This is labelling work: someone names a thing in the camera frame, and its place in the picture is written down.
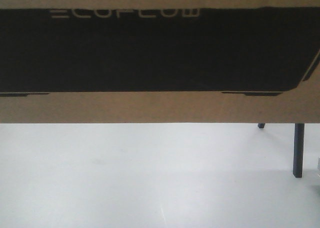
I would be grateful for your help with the brown EcoFlow cardboard box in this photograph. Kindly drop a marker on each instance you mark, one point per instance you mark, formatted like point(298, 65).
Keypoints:
point(159, 61)

